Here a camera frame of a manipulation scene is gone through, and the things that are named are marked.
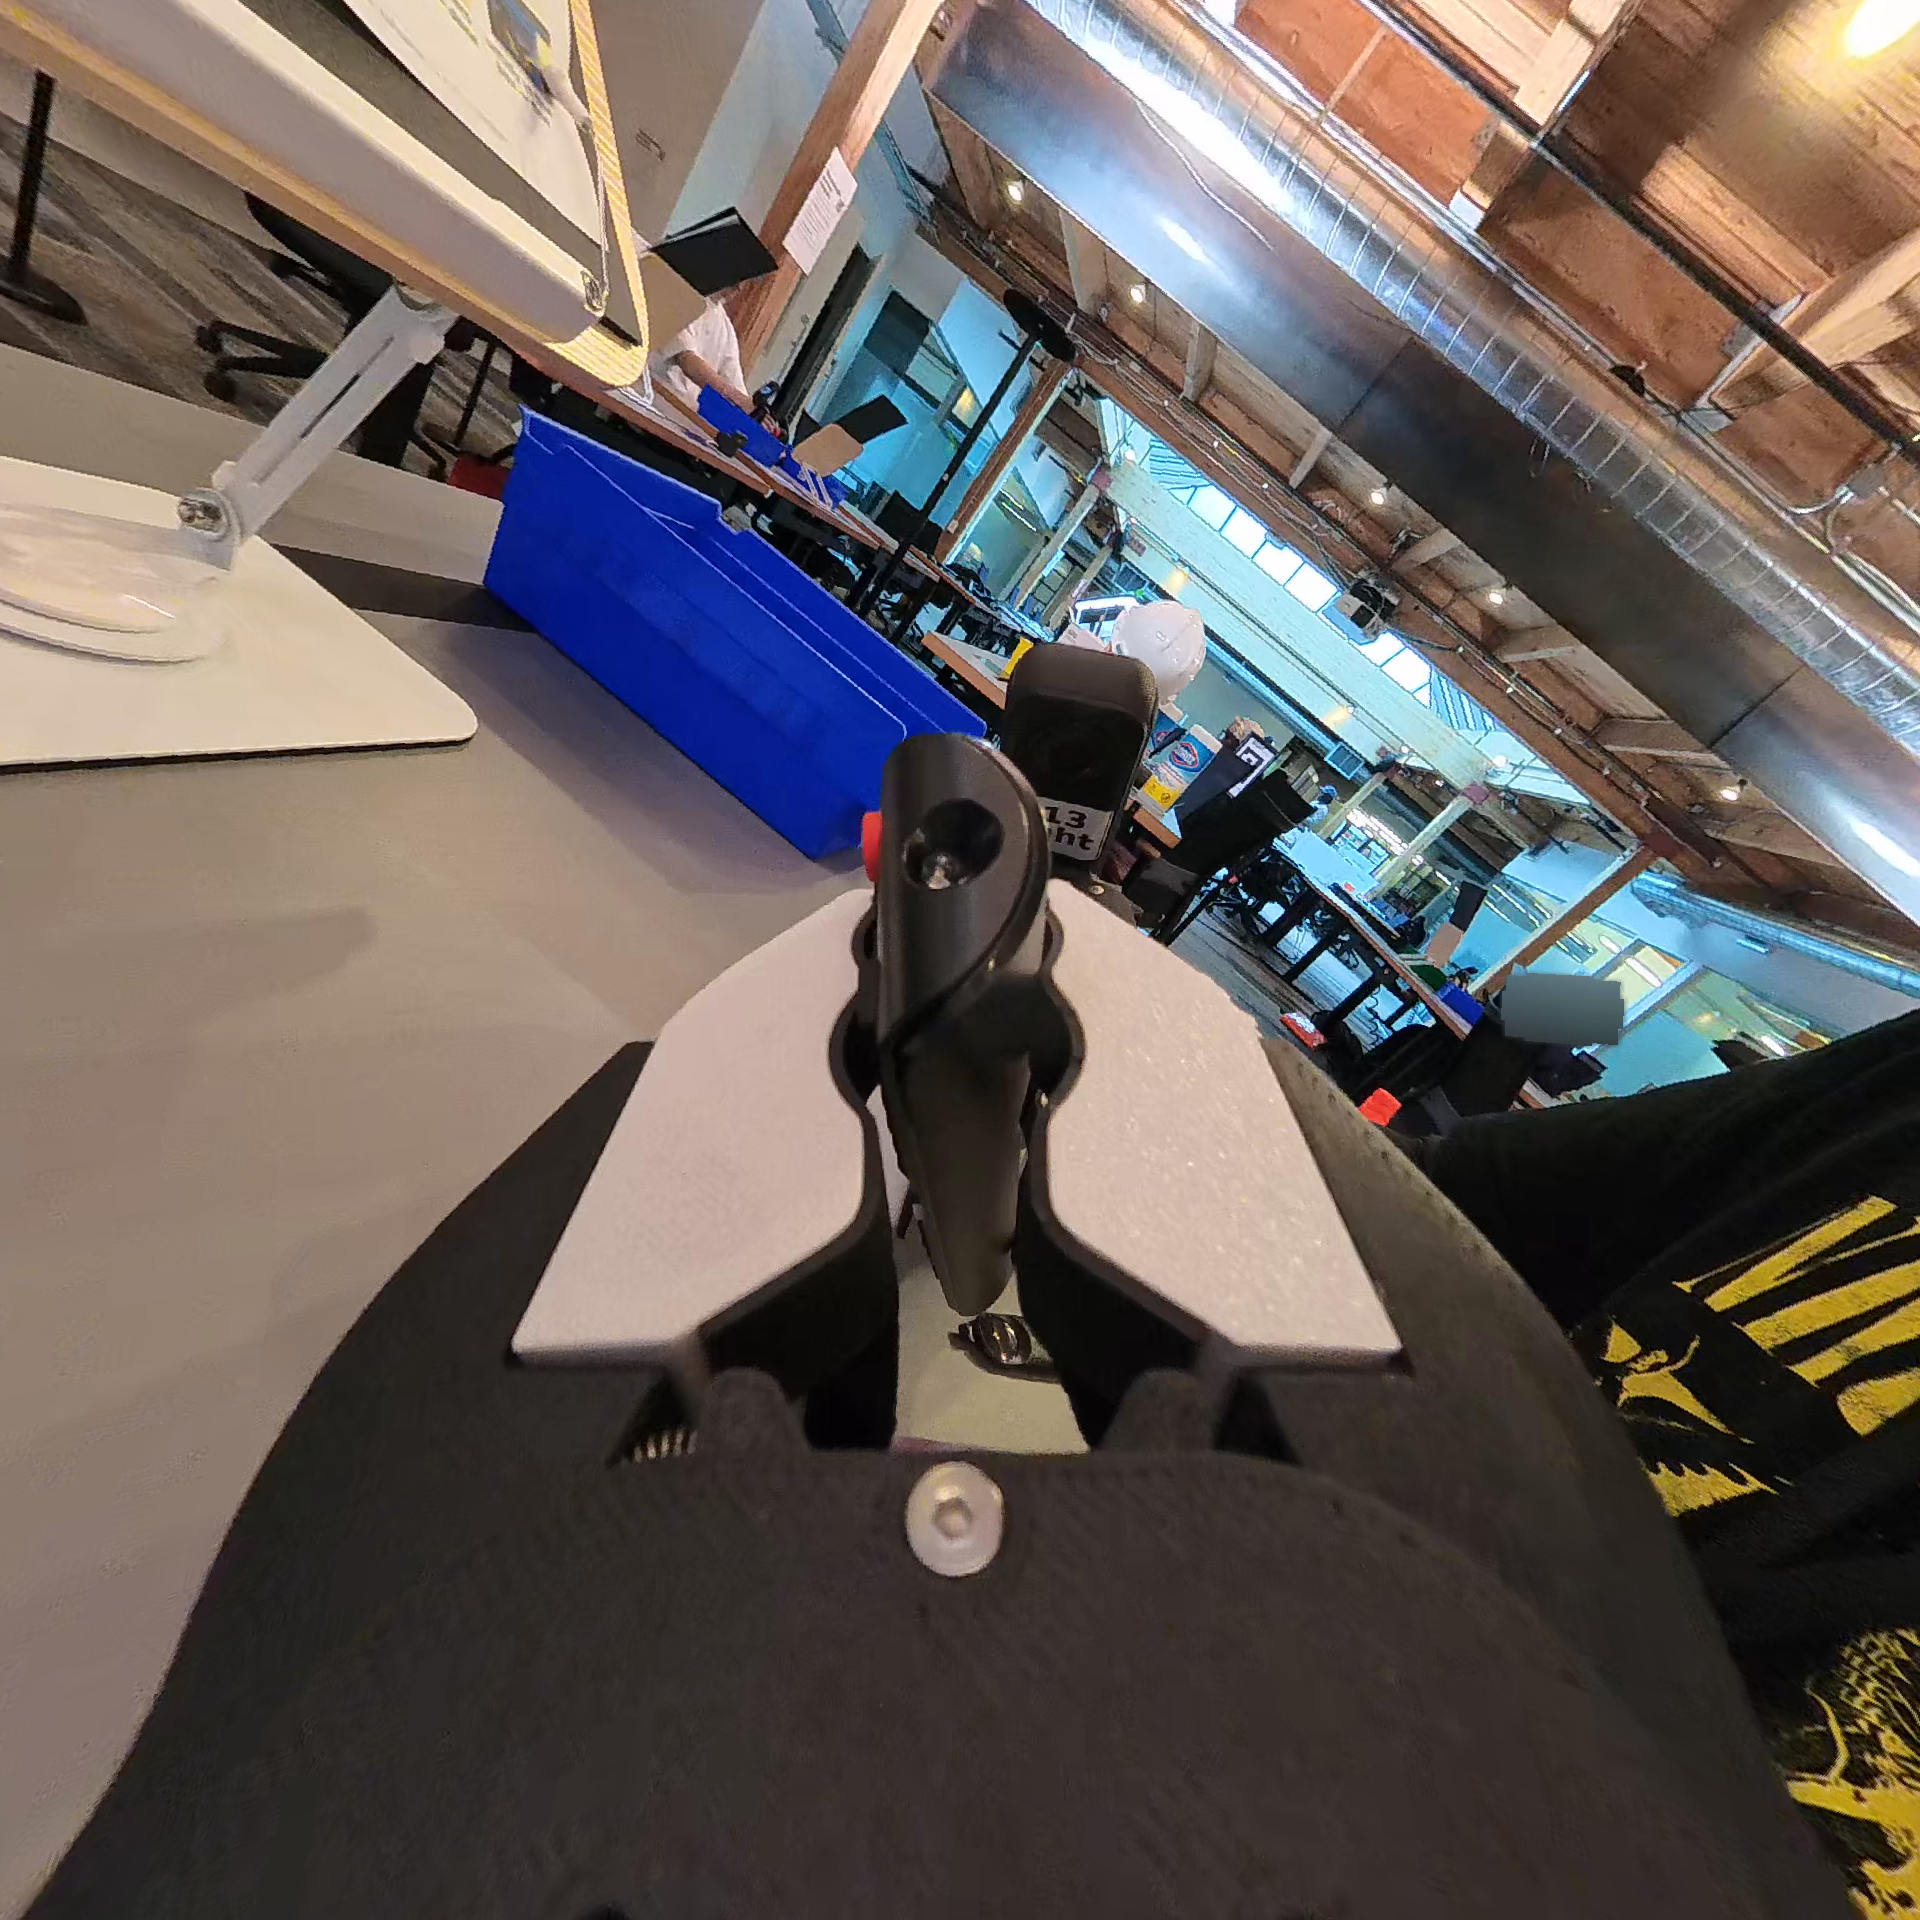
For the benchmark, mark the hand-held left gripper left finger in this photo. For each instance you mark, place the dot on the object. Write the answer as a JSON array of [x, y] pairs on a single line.
[[706, 1185]]

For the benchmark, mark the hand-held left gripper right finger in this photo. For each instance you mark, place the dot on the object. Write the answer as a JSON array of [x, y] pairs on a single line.
[[1200, 1171]]

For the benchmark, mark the black remote control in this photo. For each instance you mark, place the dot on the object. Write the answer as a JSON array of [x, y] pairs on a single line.
[[962, 1049]]

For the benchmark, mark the blue plastic bin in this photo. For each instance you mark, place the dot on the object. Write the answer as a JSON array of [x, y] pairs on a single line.
[[676, 630]]

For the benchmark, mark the grey desk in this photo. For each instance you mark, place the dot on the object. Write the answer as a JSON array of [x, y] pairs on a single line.
[[224, 974]]

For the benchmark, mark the white hard hat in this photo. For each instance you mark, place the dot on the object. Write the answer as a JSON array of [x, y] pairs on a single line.
[[1163, 646]]

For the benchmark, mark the white wipes canister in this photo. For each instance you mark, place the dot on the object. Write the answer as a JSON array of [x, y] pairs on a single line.
[[1189, 761]]

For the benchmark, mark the row of work tables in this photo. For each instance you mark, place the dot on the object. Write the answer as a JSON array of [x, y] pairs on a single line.
[[1349, 930]]

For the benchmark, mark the black pole stand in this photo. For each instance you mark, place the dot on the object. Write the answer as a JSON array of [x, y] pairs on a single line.
[[1043, 322]]

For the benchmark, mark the small blue bin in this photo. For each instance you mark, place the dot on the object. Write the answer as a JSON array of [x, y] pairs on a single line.
[[734, 422]]

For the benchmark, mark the white paper notice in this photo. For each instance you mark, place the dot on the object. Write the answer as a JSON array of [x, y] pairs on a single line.
[[821, 211]]

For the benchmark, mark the yellow black patterned pants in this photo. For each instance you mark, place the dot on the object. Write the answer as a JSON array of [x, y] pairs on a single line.
[[1799, 1319]]

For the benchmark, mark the wooden book stand board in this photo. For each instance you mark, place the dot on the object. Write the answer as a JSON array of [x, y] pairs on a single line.
[[622, 225]]

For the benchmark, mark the black office chair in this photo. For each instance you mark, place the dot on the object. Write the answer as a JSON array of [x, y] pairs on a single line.
[[301, 254]]

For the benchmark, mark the printed instruction sheet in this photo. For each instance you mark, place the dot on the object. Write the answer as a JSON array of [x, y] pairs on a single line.
[[452, 31]]

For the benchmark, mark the black floor stand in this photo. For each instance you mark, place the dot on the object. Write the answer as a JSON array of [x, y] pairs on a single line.
[[31, 194]]

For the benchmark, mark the silver ventilation duct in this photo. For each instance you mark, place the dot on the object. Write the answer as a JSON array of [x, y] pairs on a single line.
[[1500, 299]]

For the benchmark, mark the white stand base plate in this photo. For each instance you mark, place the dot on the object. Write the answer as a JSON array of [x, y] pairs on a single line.
[[301, 690]]

